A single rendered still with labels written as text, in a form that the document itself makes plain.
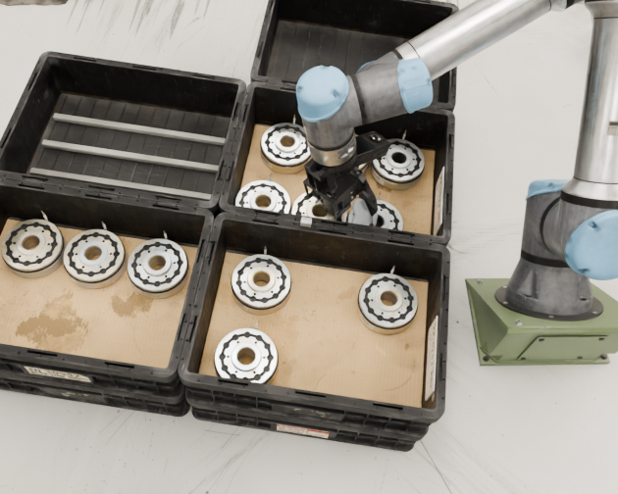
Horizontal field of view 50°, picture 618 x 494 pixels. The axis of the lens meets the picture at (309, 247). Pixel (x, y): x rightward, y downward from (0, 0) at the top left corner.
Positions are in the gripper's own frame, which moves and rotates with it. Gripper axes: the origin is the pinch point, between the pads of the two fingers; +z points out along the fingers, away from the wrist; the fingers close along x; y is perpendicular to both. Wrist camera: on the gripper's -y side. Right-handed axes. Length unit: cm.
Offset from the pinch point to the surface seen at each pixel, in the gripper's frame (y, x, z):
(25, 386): 64, -19, 0
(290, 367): 29.4, 13.4, -0.3
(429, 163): -19.6, 1.0, 4.9
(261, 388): 36.0, 16.8, -11.0
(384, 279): 7.2, 13.8, 0.2
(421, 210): -9.9, 7.3, 4.6
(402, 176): -11.6, 1.3, 0.9
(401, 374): 17.2, 26.6, 3.8
